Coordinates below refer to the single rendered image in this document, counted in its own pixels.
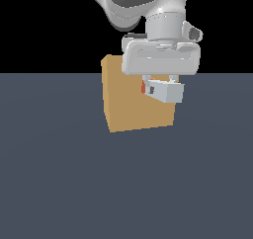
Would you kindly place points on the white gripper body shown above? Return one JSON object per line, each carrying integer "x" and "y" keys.
{"x": 161, "y": 57}

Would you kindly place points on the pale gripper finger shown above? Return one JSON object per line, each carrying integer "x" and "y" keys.
{"x": 147, "y": 78}
{"x": 173, "y": 78}

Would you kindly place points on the white peg with red end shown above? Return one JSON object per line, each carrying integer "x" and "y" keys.
{"x": 163, "y": 90}

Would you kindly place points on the tan box with hole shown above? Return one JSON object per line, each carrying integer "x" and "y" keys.
{"x": 131, "y": 101}

